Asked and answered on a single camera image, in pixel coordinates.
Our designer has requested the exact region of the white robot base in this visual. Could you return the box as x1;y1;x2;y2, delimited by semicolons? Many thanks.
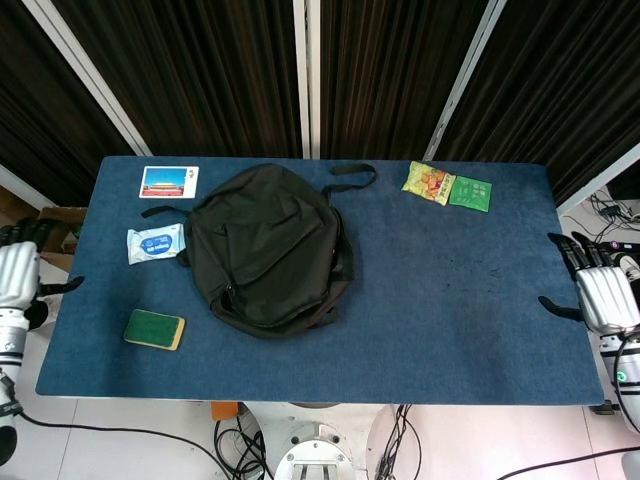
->
244;402;401;480

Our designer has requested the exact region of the white frame post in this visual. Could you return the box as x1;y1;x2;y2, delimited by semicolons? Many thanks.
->
292;0;322;160
554;142;640;217
22;0;154;157
422;0;509;161

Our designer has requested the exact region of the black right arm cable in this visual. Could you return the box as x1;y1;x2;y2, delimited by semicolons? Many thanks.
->
494;332;640;480

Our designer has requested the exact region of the photo postcard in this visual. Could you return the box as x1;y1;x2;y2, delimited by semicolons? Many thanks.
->
138;165;200;200

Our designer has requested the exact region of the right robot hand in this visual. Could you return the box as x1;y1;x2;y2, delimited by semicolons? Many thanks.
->
537;231;640;334

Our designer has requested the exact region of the blue table mat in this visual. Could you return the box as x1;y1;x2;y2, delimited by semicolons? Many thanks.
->
34;155;606;406

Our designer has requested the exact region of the green packet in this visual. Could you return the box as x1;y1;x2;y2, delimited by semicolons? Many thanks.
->
448;175;493;214

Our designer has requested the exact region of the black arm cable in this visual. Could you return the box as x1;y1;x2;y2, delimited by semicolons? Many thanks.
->
0;369;276;480
494;332;640;480

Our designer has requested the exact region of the green yellow sponge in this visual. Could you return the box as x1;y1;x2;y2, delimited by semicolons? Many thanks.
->
123;308;187;352

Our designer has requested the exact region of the white wet wipes pack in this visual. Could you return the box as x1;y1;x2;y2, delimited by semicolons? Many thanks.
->
126;223;187;266

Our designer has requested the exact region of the black backpack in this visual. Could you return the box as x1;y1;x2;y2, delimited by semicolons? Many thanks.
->
140;162;377;340

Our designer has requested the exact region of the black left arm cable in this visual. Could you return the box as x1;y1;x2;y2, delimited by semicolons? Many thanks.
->
0;369;276;480

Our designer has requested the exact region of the cardboard box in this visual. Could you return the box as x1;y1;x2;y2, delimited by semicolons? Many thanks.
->
37;206;89;274

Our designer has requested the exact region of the yellow snack packet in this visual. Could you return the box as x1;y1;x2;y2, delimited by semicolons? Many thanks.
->
401;160;457;206

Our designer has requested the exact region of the black floor cable bundle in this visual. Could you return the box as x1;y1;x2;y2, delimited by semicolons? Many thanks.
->
373;404;424;480
213;414;275;480

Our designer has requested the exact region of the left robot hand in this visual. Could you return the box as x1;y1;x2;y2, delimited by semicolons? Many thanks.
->
0;217;85;309

